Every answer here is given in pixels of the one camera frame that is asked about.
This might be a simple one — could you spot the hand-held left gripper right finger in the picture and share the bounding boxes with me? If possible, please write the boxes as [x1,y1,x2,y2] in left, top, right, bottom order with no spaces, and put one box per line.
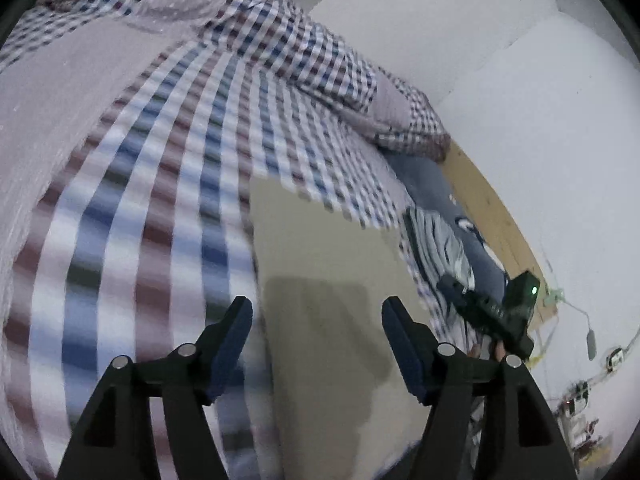
[381,296,578,480]

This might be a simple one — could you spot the checked bed sheet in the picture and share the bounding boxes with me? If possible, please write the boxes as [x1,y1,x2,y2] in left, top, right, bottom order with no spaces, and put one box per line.
[0,25,476,480]

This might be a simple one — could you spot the khaki pants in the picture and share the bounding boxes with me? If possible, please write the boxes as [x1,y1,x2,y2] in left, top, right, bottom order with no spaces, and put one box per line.
[247,175,451,480]

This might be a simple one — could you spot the checked quilt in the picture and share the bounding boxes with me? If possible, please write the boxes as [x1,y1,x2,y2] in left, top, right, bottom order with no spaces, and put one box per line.
[0,0,451,163]

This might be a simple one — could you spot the wooden bed frame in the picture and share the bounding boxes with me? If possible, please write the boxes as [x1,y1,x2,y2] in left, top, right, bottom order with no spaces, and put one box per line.
[442,140,558,331]

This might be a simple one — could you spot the light grey garment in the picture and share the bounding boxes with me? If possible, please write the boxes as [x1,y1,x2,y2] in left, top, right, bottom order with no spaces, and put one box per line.
[402,207,476,296]

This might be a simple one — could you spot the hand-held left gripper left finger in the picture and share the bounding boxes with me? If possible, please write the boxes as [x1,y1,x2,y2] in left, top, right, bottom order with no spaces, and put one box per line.
[57,296,254,480]

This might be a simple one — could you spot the person's right hand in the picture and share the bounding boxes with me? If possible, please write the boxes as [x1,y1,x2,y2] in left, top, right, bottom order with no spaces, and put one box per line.
[467,336,507,361]

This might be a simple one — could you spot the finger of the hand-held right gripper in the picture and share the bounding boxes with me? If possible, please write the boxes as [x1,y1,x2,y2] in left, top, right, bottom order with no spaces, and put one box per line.
[436,274,503,333]

